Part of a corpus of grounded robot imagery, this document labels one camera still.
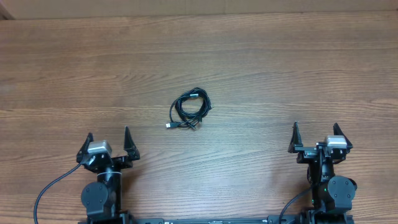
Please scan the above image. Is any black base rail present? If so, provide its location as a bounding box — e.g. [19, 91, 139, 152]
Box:
[78, 214, 355, 224]

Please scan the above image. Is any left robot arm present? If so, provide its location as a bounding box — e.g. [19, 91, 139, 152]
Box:
[76, 127, 140, 224]

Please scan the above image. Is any black usb cable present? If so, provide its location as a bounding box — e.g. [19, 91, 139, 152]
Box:
[165, 86, 215, 131]

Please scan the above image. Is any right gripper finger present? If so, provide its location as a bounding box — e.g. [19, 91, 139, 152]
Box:
[333, 123, 353, 152]
[288, 121, 303, 153]

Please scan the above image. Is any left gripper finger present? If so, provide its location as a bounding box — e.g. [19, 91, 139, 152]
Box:
[76, 133, 93, 163]
[124, 126, 140, 161]

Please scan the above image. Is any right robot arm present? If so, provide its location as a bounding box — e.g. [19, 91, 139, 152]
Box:
[279, 122, 358, 223]

